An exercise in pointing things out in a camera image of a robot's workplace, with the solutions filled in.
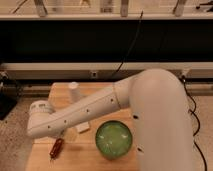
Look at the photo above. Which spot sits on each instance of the translucent plastic cup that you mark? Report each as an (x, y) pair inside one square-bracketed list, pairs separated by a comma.
[(74, 91)]

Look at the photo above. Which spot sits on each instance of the white rectangular block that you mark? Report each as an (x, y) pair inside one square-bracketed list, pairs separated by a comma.
[(83, 127)]

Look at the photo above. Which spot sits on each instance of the white wall rail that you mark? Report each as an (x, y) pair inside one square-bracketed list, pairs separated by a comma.
[(99, 70)]

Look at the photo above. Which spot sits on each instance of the green ceramic bowl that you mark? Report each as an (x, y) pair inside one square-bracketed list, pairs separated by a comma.
[(113, 139)]

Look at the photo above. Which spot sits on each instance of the black equipment at left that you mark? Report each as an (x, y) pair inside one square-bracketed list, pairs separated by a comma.
[(7, 103)]

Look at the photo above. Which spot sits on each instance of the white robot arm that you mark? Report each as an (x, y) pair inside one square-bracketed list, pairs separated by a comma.
[(159, 106)]

